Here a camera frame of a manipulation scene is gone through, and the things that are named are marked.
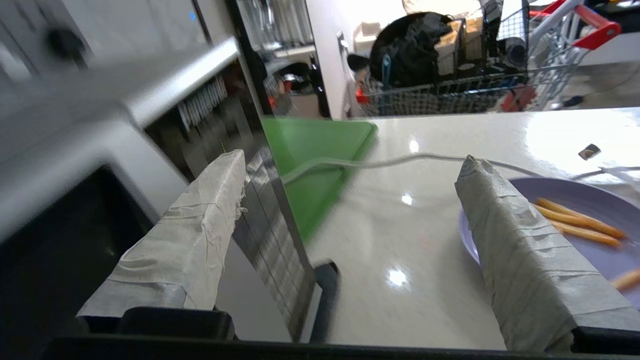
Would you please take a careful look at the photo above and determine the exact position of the black power plug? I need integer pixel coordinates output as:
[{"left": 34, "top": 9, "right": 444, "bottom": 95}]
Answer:
[{"left": 47, "top": 27, "right": 89, "bottom": 62}]

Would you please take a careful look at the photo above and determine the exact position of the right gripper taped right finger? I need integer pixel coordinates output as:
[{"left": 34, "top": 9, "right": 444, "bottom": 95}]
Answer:
[{"left": 454, "top": 154, "right": 640, "bottom": 354}]

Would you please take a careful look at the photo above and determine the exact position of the black silver microwave oven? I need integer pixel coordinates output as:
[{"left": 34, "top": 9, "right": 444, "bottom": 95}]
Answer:
[{"left": 0, "top": 36, "right": 324, "bottom": 346}]

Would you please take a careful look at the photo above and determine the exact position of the orange french fry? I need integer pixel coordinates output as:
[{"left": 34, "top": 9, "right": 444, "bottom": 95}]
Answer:
[
  {"left": 535, "top": 197, "right": 627, "bottom": 240},
  {"left": 612, "top": 268, "right": 640, "bottom": 292},
  {"left": 532, "top": 204, "right": 596, "bottom": 230},
  {"left": 549, "top": 220, "right": 622, "bottom": 248}
]

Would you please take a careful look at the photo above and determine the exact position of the brown cardboard box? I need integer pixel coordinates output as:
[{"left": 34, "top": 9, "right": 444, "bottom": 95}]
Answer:
[
  {"left": 462, "top": 16, "right": 484, "bottom": 67},
  {"left": 434, "top": 19, "right": 464, "bottom": 77}
]

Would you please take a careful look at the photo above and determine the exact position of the green plastic cutting board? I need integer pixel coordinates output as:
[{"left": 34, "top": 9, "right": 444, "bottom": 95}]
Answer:
[{"left": 261, "top": 117, "right": 379, "bottom": 247}]

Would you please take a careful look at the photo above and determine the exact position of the purple plastic plate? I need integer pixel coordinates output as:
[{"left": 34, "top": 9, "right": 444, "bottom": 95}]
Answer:
[{"left": 458, "top": 177, "right": 640, "bottom": 309}]

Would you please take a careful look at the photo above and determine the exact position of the white power cable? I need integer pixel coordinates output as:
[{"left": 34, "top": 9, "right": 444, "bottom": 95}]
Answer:
[{"left": 280, "top": 152, "right": 551, "bottom": 187}]

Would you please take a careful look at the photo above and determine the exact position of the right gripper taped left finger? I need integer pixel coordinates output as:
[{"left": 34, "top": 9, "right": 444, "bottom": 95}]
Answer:
[{"left": 76, "top": 148, "right": 248, "bottom": 319}]

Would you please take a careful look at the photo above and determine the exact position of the metal shopping cart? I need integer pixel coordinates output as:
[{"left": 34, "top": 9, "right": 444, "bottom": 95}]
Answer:
[{"left": 356, "top": 0, "right": 624, "bottom": 119}]

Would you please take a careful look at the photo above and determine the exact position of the black bag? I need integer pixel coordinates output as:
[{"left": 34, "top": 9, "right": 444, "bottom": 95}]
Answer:
[{"left": 369, "top": 12, "right": 457, "bottom": 89}]

